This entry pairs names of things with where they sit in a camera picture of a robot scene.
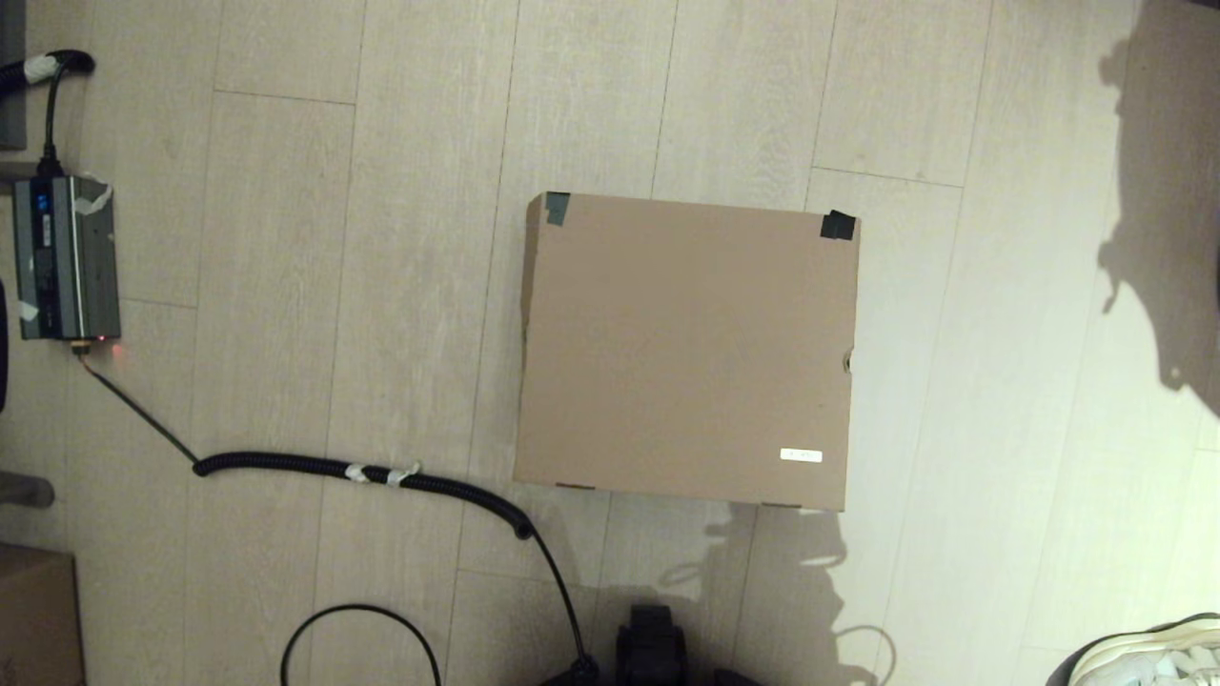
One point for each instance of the plain brown cardboard carton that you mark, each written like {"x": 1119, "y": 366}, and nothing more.
{"x": 38, "y": 619}

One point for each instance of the brown cardboard shoe box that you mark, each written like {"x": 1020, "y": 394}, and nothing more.
{"x": 686, "y": 353}

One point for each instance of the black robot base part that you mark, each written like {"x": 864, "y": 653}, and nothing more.
{"x": 651, "y": 648}

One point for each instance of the dark grey panel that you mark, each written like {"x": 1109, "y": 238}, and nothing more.
{"x": 10, "y": 76}

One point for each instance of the white teal worn sneaker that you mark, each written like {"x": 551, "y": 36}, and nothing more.
{"x": 1144, "y": 657}

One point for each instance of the grey power supply unit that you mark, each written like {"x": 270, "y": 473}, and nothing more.
{"x": 67, "y": 257}

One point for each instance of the grey furniture foot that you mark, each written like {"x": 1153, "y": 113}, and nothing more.
{"x": 24, "y": 489}

